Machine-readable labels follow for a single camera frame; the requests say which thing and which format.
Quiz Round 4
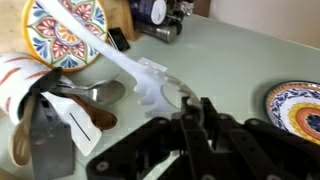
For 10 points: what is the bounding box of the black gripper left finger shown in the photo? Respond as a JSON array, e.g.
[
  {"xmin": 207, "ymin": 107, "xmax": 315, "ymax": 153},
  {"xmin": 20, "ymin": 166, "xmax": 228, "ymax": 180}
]
[{"xmin": 181, "ymin": 96, "xmax": 200, "ymax": 117}]

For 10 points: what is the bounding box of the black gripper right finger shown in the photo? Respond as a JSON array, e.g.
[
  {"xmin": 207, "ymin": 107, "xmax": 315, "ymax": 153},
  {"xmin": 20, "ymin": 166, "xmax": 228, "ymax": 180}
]
[{"xmin": 200, "ymin": 97, "xmax": 218, "ymax": 117}]

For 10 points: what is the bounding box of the white slotted serving spoon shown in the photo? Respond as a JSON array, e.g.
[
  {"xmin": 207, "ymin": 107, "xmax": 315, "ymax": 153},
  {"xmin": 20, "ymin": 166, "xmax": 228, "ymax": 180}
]
[{"xmin": 37, "ymin": 0, "xmax": 203, "ymax": 119}]

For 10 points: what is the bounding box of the steel spoon in holder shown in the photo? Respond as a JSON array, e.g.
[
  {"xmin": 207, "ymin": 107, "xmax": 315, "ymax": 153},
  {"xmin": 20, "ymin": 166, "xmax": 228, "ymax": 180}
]
[{"xmin": 52, "ymin": 80, "xmax": 126, "ymax": 105}]

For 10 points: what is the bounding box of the wooden spoon in holder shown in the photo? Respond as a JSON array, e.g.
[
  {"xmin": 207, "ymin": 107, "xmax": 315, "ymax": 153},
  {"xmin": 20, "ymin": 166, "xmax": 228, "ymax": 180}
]
[{"xmin": 66, "ymin": 94, "xmax": 118, "ymax": 130}]

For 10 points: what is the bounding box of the white turner in holder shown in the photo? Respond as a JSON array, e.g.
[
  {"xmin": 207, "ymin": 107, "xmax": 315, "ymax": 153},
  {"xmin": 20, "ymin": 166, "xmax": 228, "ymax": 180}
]
[{"xmin": 43, "ymin": 92, "xmax": 102, "ymax": 156}]

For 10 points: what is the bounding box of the white red utensil holder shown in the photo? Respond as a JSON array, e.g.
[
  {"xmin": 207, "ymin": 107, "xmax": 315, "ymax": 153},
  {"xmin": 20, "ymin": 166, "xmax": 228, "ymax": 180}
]
[{"xmin": 0, "ymin": 53, "xmax": 61, "ymax": 166}]

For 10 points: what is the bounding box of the steel pepper mill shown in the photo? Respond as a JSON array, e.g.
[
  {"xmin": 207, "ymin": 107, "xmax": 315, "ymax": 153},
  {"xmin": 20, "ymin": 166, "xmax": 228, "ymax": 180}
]
[{"xmin": 135, "ymin": 21, "xmax": 177, "ymax": 44}]

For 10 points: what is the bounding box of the colourful ceramic plate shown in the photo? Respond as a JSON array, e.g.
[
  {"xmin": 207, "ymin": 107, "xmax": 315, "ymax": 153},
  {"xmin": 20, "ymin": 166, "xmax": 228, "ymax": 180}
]
[{"xmin": 22, "ymin": 0, "xmax": 108, "ymax": 72}]

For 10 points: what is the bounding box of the blue orange wall plate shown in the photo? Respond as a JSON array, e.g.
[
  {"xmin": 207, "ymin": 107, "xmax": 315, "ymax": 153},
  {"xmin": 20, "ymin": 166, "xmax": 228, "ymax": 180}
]
[{"xmin": 263, "ymin": 80, "xmax": 320, "ymax": 144}]

